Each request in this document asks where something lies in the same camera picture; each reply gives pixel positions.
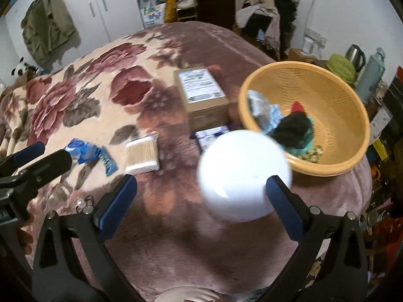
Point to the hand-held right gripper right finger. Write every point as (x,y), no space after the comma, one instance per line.
(283,204)

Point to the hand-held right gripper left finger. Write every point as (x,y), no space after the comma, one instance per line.
(118,201)

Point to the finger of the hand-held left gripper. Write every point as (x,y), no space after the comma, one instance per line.
(28,152)
(47,166)

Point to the white soft ball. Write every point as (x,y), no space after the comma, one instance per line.
(242,176)

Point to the yellow patterned cloth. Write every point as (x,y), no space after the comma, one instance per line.
(311,157)

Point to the black mesh cloth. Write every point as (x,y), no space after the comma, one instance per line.
(292,129)

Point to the blue white striped fluffy cloth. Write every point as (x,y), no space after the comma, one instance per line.
(274,116)

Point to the red cloth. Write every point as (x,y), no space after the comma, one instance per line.
(297,107)

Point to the grey white cloth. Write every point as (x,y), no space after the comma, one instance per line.
(258,107)

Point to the yellow plastic basket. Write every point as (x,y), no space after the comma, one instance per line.
(340,107)

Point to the blue white plastic packet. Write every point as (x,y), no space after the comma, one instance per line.
(85,152)

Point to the cotton swab pack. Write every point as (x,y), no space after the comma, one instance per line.
(141,155)

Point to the floral fleece blanket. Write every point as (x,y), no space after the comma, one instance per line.
(157,242)

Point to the panda plush toy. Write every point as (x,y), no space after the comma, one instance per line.
(22,67)

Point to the orange red bag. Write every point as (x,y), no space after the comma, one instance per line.
(387,236)

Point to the labelled cardboard box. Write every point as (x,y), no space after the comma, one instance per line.
(204,113)

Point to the olive green jacket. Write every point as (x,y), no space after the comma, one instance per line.
(47,25)

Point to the small cardboard box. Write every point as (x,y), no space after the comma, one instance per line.
(302,57)

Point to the black box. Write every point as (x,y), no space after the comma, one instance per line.
(393,100)

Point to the pale green thermos bottle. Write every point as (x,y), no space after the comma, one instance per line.
(370,75)

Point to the white cup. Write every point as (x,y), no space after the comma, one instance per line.
(308,45)

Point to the steel electric kettle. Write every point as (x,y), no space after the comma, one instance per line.
(354,56)

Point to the white wardrobe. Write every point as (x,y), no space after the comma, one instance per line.
(104,6)

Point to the white power strip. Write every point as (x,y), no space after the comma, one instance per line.
(318,37)

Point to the printed shopping bag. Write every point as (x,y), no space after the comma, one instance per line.
(152,12)

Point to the pile of clothes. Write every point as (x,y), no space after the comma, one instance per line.
(267,12)

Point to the yellow plush toy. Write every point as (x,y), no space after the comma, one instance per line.
(170,9)

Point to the wooden chair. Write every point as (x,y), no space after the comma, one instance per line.
(185,4)

